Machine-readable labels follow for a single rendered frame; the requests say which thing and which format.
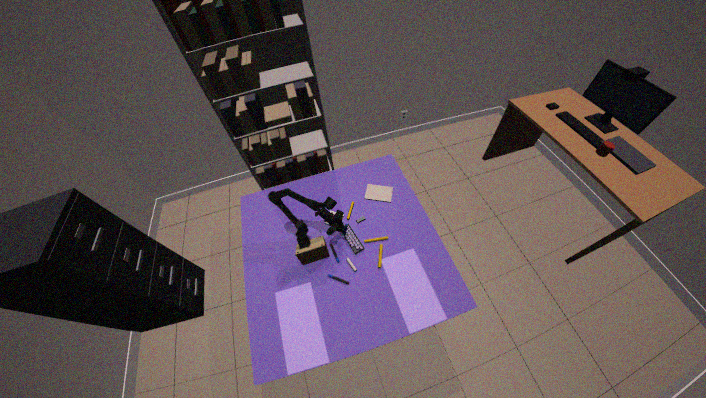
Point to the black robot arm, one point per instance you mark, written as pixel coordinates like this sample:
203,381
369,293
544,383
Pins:
329,203

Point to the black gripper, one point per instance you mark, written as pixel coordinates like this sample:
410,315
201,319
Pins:
334,227

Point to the beige flat square panel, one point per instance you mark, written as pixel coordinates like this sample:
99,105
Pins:
379,193

